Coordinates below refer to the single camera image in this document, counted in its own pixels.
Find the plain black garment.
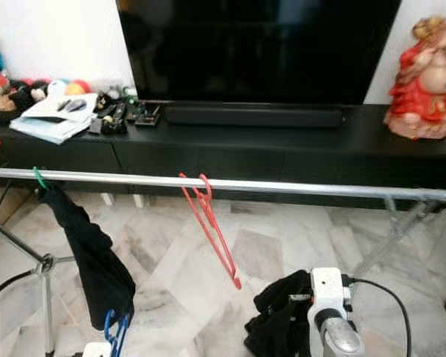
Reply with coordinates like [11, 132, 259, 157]
[244, 269, 317, 357]

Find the blue plastic hanger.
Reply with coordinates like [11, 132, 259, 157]
[103, 309, 131, 357]

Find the red plastic hanger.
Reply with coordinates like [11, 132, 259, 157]
[178, 173, 242, 291]

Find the green plastic hanger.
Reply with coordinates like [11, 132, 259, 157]
[31, 166, 49, 190]

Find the red laughing Buddha statue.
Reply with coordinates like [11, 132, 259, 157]
[384, 15, 446, 141]

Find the silver clothes rack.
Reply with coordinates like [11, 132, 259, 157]
[0, 167, 446, 357]

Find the long black TV console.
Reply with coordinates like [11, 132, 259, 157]
[0, 100, 446, 210]

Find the large black television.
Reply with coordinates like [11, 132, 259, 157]
[117, 0, 402, 105]

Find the small clear bottle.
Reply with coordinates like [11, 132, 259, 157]
[123, 84, 139, 105]

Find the black shirt with small logo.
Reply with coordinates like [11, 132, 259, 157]
[39, 182, 137, 330]

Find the orange ball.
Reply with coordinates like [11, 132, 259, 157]
[65, 78, 90, 96]

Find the stack of white papers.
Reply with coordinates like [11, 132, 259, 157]
[9, 93, 99, 144]

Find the white ball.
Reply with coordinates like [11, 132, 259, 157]
[48, 78, 68, 96]

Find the dark plush toy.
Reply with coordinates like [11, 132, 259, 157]
[10, 78, 50, 112]

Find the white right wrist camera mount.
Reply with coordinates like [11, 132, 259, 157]
[310, 268, 352, 332]

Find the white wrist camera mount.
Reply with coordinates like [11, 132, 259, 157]
[310, 268, 352, 332]
[82, 341, 112, 357]

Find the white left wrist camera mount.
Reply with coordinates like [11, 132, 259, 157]
[82, 341, 112, 357]

